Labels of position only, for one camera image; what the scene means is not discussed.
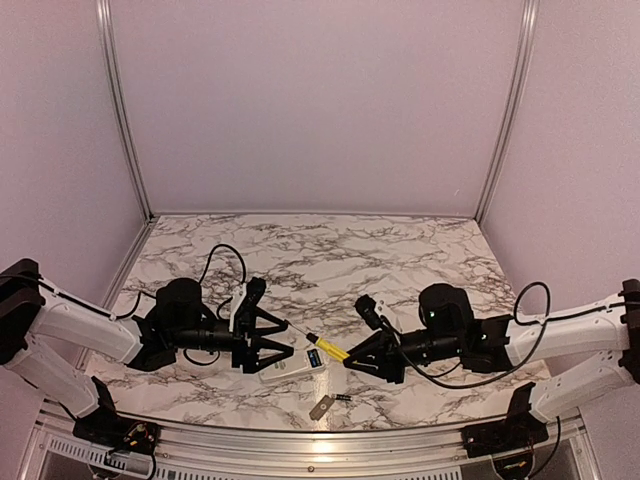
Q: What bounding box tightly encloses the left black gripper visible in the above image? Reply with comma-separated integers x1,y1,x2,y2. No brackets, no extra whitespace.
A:
170,307,294,374

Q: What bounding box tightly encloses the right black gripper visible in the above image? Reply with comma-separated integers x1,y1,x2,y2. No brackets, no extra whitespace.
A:
343,326,463,385

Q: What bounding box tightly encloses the white remote control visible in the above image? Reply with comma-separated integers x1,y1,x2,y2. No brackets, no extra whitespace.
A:
258,348,326,384

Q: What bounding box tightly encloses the yellow handle screwdriver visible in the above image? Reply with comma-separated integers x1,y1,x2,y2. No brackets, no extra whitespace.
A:
289,323,349,362

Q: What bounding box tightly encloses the grey battery compartment cover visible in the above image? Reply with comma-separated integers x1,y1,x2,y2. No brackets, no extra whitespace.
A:
309,395,335,421

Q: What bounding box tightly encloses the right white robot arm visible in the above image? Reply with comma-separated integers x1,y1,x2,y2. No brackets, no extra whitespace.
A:
343,279,639,448

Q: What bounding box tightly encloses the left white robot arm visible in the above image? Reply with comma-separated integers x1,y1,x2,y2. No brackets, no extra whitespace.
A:
1,259,294,445

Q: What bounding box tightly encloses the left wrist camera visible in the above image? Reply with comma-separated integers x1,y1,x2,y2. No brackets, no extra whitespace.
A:
229,277,266,336

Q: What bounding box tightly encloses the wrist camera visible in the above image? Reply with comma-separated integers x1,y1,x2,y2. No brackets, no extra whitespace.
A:
355,295,398,331
229,277,266,336

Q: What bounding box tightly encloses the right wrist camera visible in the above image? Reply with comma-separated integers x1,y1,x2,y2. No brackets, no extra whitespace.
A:
355,295,398,331

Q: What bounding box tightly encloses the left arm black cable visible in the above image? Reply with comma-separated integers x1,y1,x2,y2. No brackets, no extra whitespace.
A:
112,243,249,321

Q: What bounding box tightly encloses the front aluminium table rail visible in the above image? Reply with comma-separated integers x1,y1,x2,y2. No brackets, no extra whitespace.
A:
18,400,601,479

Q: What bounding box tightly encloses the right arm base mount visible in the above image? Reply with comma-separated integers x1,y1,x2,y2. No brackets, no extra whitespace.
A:
461,382,549,458

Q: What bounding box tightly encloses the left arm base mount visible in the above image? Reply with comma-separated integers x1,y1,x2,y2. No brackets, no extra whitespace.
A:
73,376,160,455

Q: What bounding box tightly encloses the right aluminium frame post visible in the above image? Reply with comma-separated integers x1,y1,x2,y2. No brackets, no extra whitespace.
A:
474,0,540,228

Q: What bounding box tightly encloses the aluminium frame post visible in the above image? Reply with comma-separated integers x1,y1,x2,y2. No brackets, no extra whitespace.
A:
474,0,540,228
96,0,154,223

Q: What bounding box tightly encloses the left aluminium frame post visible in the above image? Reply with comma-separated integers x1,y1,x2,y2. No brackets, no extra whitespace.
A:
96,0,154,223

